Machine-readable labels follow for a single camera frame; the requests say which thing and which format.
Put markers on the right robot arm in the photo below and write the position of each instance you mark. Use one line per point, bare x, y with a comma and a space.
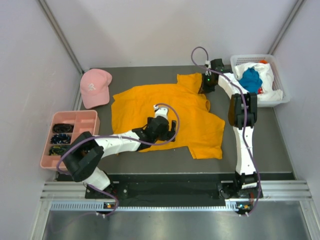
242, 116

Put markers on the white plastic laundry basket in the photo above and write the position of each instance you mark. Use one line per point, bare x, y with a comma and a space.
278, 82

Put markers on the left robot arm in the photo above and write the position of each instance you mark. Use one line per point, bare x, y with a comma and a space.
83, 156

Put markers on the aluminium frame rail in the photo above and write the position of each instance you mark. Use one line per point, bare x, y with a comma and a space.
71, 196

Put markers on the pink divided organizer tray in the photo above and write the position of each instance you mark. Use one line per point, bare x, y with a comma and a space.
83, 121

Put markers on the green patterned socks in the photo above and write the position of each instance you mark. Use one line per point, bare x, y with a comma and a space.
57, 150

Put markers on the blue patterned socks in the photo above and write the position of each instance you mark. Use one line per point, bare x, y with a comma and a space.
60, 139

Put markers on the orange t shirt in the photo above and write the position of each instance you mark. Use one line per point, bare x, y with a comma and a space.
199, 130

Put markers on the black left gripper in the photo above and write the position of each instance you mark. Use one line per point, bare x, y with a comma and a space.
168, 135

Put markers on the pink baseball cap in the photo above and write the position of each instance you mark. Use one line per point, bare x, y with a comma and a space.
94, 88

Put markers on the black folded socks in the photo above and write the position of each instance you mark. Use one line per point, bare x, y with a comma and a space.
61, 128

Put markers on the white t shirt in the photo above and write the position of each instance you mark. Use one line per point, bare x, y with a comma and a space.
267, 77

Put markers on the blue t shirt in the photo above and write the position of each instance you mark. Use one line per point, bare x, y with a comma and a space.
251, 80

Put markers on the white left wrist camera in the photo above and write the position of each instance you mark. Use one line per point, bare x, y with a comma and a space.
160, 111

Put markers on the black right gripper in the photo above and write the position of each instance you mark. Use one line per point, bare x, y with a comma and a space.
203, 90

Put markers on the orange garment in basket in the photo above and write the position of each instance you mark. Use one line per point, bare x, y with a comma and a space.
263, 61

